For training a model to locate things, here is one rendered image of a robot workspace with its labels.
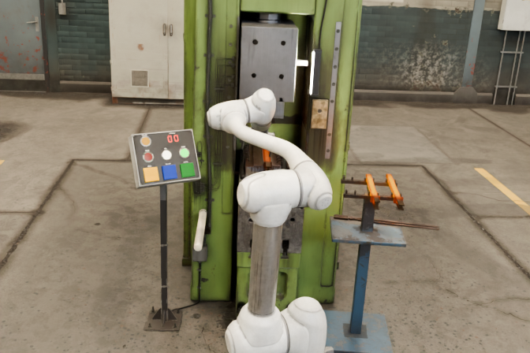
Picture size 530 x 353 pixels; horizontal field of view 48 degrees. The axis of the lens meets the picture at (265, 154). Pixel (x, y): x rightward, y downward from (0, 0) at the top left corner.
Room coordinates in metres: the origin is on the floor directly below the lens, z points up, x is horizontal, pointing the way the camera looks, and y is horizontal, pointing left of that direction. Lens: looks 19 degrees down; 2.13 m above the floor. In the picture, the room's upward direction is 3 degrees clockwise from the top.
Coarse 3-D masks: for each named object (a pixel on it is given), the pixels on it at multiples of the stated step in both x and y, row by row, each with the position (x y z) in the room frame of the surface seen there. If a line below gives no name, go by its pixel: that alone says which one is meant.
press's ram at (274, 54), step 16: (256, 32) 3.17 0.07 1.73; (272, 32) 3.17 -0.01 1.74; (288, 32) 3.18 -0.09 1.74; (256, 48) 3.17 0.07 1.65; (272, 48) 3.17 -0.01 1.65; (288, 48) 3.18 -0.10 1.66; (256, 64) 3.17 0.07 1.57; (272, 64) 3.17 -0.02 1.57; (288, 64) 3.18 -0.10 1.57; (304, 64) 3.37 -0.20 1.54; (240, 80) 3.16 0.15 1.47; (256, 80) 3.17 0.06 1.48; (272, 80) 3.17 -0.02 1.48; (288, 80) 3.18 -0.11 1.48; (240, 96) 3.16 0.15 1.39; (288, 96) 3.18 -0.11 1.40
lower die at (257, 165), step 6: (246, 144) 3.58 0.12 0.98; (246, 150) 3.45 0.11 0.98; (252, 150) 3.46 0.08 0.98; (258, 150) 3.43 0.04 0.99; (246, 156) 3.35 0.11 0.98; (252, 156) 3.35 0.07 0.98; (258, 156) 3.33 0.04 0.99; (246, 162) 3.23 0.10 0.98; (252, 162) 3.24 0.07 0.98; (258, 162) 3.22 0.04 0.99; (276, 162) 3.23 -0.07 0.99; (246, 168) 3.17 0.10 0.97; (252, 168) 3.17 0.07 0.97; (258, 168) 3.17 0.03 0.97; (264, 168) 3.17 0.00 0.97; (276, 168) 3.17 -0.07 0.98; (246, 174) 3.17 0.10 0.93
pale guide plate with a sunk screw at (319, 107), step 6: (312, 102) 3.31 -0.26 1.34; (318, 102) 3.31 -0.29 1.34; (324, 102) 3.31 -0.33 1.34; (312, 108) 3.30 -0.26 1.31; (318, 108) 3.31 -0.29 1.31; (324, 108) 3.31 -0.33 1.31; (312, 114) 3.30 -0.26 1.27; (318, 114) 3.31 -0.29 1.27; (324, 114) 3.31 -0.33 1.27; (312, 120) 3.30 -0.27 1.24; (318, 120) 3.31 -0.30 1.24; (324, 120) 3.31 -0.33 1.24; (312, 126) 3.30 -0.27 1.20; (318, 126) 3.31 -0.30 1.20; (324, 126) 3.31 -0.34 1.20
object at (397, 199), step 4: (388, 176) 3.16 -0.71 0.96; (392, 176) 3.16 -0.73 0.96; (388, 180) 3.12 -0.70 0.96; (392, 180) 3.10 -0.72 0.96; (392, 184) 3.04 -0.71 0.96; (392, 188) 2.98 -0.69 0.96; (396, 188) 2.98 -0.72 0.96; (396, 192) 2.92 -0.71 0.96; (396, 196) 2.85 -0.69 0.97; (400, 196) 2.87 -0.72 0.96; (396, 200) 2.84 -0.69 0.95; (400, 200) 2.81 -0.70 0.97; (396, 204) 2.82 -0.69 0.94; (400, 204) 2.75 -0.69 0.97; (404, 204) 2.76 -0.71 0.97; (400, 208) 2.75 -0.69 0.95
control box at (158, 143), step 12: (156, 132) 3.03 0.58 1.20; (168, 132) 3.06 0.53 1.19; (180, 132) 3.08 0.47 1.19; (192, 132) 3.12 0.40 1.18; (132, 144) 2.94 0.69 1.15; (156, 144) 2.99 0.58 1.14; (168, 144) 3.02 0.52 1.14; (180, 144) 3.05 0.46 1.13; (192, 144) 3.08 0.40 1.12; (132, 156) 2.95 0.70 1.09; (156, 156) 2.96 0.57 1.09; (180, 156) 3.02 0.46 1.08; (192, 156) 3.05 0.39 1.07; (144, 180) 2.87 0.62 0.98; (168, 180) 2.92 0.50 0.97; (180, 180) 2.95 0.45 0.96; (192, 180) 3.03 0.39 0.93
